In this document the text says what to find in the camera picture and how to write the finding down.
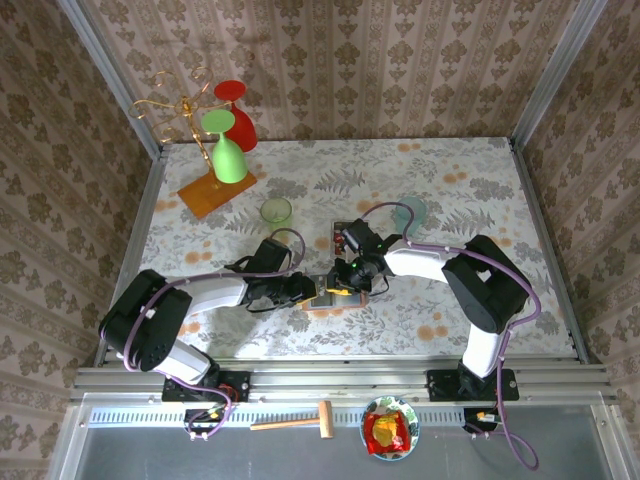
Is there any clear acrylic box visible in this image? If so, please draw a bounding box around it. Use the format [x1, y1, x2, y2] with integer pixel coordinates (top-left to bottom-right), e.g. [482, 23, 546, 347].
[330, 219, 369, 261]

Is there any green plastic tumbler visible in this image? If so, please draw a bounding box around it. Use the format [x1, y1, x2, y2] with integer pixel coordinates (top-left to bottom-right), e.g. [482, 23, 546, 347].
[259, 197, 294, 238]

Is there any blue plastic tumbler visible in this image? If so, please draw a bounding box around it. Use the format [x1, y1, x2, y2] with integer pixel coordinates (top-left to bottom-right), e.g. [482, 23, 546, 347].
[392, 195, 429, 236]

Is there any floral tablecloth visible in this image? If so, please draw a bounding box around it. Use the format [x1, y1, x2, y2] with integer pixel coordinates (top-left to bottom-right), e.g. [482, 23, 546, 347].
[117, 137, 577, 360]

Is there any wooden mallet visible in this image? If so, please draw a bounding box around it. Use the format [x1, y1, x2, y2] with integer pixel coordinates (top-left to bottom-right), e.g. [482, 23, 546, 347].
[249, 399, 335, 440]

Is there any patterned ceramic bowl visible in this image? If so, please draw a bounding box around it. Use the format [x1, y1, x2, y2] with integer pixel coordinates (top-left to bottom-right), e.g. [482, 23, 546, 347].
[359, 394, 421, 463]

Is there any green wine glass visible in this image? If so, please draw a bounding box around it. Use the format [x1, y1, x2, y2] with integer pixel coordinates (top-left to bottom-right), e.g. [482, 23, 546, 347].
[199, 109, 249, 184]

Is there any red snack packet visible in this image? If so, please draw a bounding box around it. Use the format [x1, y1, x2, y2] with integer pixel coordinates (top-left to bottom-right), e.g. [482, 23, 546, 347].
[363, 410, 412, 456]

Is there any black connector board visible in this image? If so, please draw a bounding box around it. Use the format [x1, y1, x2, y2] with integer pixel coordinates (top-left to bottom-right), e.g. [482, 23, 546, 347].
[462, 407, 507, 435]
[183, 408, 225, 435]

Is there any red wine glass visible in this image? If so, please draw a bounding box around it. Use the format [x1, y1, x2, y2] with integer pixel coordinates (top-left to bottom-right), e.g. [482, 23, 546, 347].
[213, 79, 259, 153]

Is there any slotted metal strip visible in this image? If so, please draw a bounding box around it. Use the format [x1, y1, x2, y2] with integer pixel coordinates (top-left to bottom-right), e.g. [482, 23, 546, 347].
[87, 405, 599, 430]

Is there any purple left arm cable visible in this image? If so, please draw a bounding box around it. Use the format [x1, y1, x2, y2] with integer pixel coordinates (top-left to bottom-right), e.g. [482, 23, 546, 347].
[122, 228, 306, 442]

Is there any aluminium front rail beam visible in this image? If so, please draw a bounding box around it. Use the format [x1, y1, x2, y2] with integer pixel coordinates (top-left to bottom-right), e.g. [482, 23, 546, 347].
[69, 358, 621, 405]

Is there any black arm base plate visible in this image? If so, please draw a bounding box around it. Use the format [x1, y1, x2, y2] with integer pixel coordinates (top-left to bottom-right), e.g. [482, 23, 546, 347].
[161, 370, 252, 404]
[425, 368, 520, 403]

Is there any gold wire glass rack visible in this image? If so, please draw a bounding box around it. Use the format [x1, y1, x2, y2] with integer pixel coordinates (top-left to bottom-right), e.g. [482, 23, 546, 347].
[128, 67, 258, 220]

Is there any aluminium side rail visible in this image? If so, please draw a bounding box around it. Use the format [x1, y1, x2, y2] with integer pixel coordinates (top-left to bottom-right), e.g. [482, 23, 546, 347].
[93, 144, 170, 366]
[507, 137, 604, 366]

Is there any aluminium frame post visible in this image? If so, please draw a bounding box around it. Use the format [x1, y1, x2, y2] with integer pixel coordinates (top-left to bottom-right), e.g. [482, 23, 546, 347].
[55, 0, 169, 161]
[508, 0, 610, 151]

